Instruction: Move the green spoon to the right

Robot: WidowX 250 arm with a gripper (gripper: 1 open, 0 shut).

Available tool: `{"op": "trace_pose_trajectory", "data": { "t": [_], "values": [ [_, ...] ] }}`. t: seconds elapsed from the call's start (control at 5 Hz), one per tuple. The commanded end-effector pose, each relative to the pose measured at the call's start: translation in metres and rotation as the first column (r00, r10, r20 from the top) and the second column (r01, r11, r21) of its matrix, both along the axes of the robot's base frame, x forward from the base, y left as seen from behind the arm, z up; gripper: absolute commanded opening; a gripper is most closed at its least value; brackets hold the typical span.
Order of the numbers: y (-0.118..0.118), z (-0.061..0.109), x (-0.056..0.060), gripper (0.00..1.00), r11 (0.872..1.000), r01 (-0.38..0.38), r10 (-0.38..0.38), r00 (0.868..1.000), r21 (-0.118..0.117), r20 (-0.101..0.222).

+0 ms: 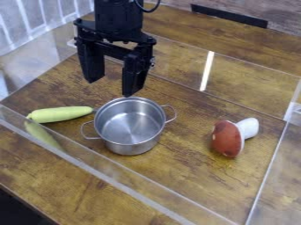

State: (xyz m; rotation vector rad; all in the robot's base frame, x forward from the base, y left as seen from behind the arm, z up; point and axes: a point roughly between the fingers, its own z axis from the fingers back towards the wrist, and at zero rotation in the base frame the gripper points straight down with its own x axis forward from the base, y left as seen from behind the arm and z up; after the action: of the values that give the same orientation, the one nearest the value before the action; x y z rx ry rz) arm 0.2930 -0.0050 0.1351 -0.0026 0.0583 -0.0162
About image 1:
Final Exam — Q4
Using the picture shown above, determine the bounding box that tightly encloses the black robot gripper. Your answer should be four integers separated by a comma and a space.
74, 0, 157, 98

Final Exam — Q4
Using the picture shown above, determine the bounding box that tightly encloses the stainless steel pot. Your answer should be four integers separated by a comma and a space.
81, 97, 178, 156

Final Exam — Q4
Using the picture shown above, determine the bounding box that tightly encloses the black bar on table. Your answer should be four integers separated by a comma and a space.
190, 4, 268, 28

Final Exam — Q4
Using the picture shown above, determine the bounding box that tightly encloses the brown cap toy mushroom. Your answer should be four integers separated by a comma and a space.
210, 118, 258, 158

